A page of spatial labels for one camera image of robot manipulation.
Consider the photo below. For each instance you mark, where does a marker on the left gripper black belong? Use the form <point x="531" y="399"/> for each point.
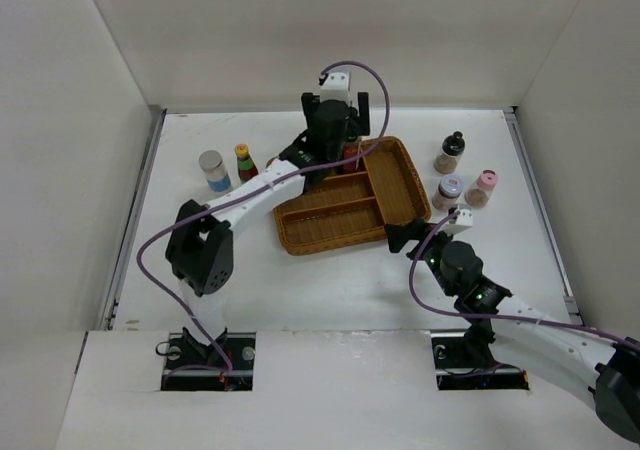
<point x="358" y="124"/>

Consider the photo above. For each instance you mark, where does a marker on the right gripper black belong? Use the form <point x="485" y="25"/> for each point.
<point x="399" y="235"/>

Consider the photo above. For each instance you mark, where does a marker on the dark soy sauce bottle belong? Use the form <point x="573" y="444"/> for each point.
<point x="351" y="149"/>

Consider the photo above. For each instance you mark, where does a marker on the red chili sauce bottle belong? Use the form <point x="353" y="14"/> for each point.
<point x="246" y="167"/>

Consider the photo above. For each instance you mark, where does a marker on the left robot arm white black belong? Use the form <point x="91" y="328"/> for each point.
<point x="200" y="250"/>

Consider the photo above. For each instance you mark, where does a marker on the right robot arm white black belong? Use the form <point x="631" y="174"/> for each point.
<point x="597" y="368"/>

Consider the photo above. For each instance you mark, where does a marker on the brown wicker divided tray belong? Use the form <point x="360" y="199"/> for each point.
<point x="354" y="208"/>

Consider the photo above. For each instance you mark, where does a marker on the red label spice jar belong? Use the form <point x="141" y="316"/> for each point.
<point x="449" y="189"/>

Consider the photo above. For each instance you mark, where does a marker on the black cap pepper shaker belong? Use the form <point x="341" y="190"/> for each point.
<point x="450" y="153"/>

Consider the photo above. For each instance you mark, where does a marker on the pink cap spice shaker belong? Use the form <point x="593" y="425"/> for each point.
<point x="481" y="190"/>

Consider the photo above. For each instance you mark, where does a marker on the silver lid blue jar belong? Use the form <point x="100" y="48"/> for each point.
<point x="214" y="170"/>

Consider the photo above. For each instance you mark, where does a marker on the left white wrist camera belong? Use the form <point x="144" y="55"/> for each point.
<point x="335" y="85"/>

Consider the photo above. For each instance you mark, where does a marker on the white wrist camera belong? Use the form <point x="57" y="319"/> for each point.
<point x="335" y="85"/>
<point x="461" y="220"/>

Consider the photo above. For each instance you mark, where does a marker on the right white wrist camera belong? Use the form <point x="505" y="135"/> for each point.
<point x="461" y="220"/>

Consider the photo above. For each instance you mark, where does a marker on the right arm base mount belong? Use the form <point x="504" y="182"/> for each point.
<point x="464" y="363"/>

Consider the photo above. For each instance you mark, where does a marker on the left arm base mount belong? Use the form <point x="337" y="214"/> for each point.
<point x="192" y="366"/>

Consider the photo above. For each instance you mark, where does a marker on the aluminium table edge rail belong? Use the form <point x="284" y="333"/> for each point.
<point x="115" y="282"/>

